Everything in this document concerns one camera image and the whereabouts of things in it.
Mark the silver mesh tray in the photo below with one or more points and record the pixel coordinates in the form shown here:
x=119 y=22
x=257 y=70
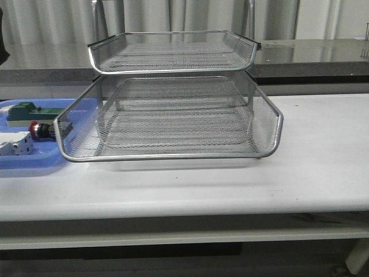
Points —
x=170 y=129
x=173 y=52
x=170 y=91

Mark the red emergency stop push button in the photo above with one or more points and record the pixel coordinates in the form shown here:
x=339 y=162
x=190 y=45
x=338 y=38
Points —
x=42 y=131

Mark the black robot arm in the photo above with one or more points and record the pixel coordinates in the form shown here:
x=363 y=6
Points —
x=4 y=55

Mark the dark grey counter top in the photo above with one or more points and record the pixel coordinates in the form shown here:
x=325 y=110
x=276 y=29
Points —
x=303 y=61

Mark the green terminal block component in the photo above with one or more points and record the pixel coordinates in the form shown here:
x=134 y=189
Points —
x=24 y=113

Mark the white circuit breaker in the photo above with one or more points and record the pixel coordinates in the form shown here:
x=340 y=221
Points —
x=18 y=143

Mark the white table leg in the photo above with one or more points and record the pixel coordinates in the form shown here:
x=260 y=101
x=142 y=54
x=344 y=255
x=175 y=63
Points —
x=358 y=256

